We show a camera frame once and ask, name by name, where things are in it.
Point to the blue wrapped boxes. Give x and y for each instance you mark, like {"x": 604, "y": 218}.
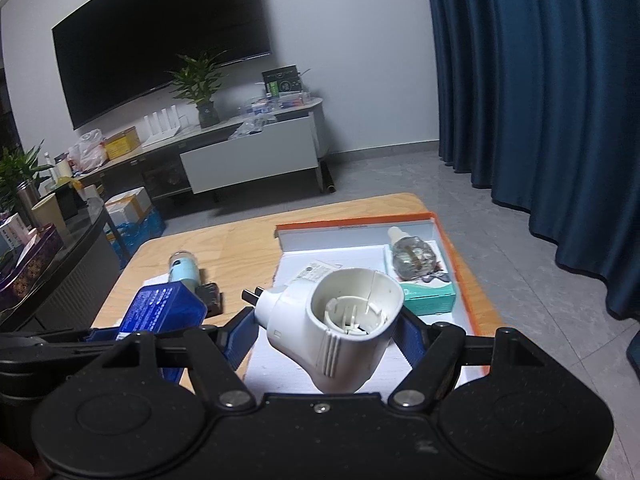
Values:
{"x": 140, "y": 225}

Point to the steel thermos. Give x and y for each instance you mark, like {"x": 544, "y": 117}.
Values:
{"x": 29, "y": 205}

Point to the black television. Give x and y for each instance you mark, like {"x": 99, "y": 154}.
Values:
{"x": 160, "y": 45}

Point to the purple patterned box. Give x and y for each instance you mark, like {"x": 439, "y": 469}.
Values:
{"x": 30, "y": 270}

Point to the white ribbed plug-in heater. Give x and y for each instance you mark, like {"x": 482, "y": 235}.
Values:
{"x": 340, "y": 350}

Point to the dark round coffee table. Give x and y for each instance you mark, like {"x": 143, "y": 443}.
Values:
{"x": 65, "y": 280}

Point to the leafy green plant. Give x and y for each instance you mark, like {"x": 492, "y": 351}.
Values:
{"x": 17, "y": 170}

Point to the white router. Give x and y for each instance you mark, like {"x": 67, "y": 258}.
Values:
{"x": 165, "y": 130}

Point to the green cartoon bandage box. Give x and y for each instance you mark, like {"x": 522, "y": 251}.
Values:
{"x": 430, "y": 297}

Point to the black roll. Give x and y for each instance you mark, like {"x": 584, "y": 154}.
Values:
{"x": 328, "y": 177}

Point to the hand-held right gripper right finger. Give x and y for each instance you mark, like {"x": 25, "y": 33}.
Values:
{"x": 407, "y": 340}

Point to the blue curtain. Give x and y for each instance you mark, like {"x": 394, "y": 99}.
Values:
{"x": 540, "y": 110}

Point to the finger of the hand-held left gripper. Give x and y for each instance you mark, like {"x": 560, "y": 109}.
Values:
{"x": 100, "y": 334}

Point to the blue rectangular box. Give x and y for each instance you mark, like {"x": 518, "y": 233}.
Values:
{"x": 165, "y": 310}

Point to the small black box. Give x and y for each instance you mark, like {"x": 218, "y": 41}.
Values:
{"x": 210, "y": 300}

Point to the white printed carton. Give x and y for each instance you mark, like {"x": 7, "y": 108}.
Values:
{"x": 12, "y": 232}

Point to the clear liquid refill bottle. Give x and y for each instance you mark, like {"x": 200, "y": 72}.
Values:
{"x": 412, "y": 257}

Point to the clear plastic containers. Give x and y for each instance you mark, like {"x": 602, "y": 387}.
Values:
{"x": 275, "y": 105}

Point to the potted plant in dark pot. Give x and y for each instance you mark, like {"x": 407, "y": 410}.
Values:
{"x": 205, "y": 105}

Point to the yellow box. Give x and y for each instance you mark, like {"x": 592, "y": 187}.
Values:
{"x": 122, "y": 144}

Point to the clear plastic bag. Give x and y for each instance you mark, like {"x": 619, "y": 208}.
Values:
{"x": 250, "y": 127}

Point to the beige cup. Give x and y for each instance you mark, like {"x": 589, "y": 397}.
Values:
{"x": 47, "y": 215}

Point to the black square box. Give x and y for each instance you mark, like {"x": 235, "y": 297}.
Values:
{"x": 70, "y": 202}

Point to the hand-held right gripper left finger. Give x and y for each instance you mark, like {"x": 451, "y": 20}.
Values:
{"x": 245, "y": 332}

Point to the grey television cabinet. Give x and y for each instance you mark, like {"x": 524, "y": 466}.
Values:
{"x": 250, "y": 160}

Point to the black and green package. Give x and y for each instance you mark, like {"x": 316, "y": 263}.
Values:
{"x": 285, "y": 81}

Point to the white and red plastic bag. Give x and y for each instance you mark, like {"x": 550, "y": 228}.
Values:
{"x": 87, "y": 152}

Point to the light blue toothpick jar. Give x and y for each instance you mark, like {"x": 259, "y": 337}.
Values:
{"x": 185, "y": 270}

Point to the orange-edged box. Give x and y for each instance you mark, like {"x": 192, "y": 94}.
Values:
{"x": 345, "y": 255}

